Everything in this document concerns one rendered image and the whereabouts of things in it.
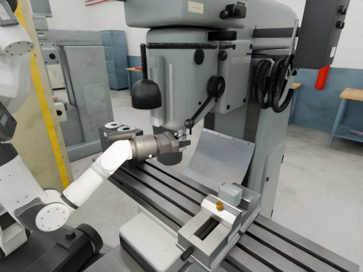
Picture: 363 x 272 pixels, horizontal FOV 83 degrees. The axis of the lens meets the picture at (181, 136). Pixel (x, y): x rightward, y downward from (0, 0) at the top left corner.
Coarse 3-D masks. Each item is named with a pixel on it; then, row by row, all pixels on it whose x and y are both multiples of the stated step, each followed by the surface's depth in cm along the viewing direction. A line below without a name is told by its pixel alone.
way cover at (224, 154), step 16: (208, 144) 115; (224, 144) 109; (240, 144) 104; (192, 160) 118; (208, 160) 113; (224, 160) 108; (240, 160) 103; (192, 176) 111; (208, 176) 109; (224, 176) 104; (240, 176) 100
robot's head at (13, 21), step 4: (0, 0) 45; (4, 0) 46; (4, 4) 45; (4, 8) 46; (8, 8) 46; (8, 12) 45; (12, 12) 46; (0, 16) 44; (12, 16) 46; (0, 20) 44; (4, 20) 45; (8, 20) 45; (12, 20) 46; (16, 20) 46; (0, 24) 44; (4, 24) 45; (8, 24) 45; (12, 24) 46; (16, 24) 46
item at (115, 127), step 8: (104, 128) 110; (112, 128) 107; (120, 128) 106; (128, 128) 108; (136, 128) 110; (104, 136) 109; (104, 144) 112; (128, 160) 104; (136, 160) 109; (144, 160) 114; (128, 168) 106
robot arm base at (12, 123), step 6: (0, 102) 51; (0, 108) 50; (0, 114) 49; (6, 114) 52; (0, 120) 48; (6, 120) 50; (12, 120) 53; (0, 126) 47; (6, 126) 49; (12, 126) 52; (0, 132) 46; (6, 132) 48; (12, 132) 51; (0, 138) 46; (6, 138) 48
